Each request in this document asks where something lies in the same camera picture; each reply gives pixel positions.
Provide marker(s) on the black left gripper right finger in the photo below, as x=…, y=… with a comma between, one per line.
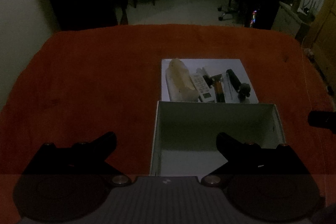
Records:
x=270, y=185

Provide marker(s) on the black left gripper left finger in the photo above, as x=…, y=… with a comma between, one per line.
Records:
x=65, y=184

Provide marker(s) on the black bar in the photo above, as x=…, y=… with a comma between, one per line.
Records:
x=235, y=82

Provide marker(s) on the clear glass tube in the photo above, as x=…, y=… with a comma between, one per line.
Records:
x=230, y=94

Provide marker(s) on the white remote control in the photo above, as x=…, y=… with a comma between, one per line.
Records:
x=206, y=94

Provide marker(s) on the white box lid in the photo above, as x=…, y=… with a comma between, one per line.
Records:
x=217, y=66

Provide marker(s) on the white power adapter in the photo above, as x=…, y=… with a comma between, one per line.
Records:
x=202, y=72

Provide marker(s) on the clear tube with black clip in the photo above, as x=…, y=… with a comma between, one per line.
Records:
x=209, y=81

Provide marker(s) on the open white cardboard box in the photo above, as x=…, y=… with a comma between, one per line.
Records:
x=184, y=142

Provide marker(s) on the red tablecloth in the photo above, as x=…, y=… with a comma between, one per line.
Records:
x=82, y=84

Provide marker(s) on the white side cabinet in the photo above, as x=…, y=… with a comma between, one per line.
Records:
x=288, y=22

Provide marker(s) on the computer with rgb lights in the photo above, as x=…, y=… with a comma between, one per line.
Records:
x=255, y=19

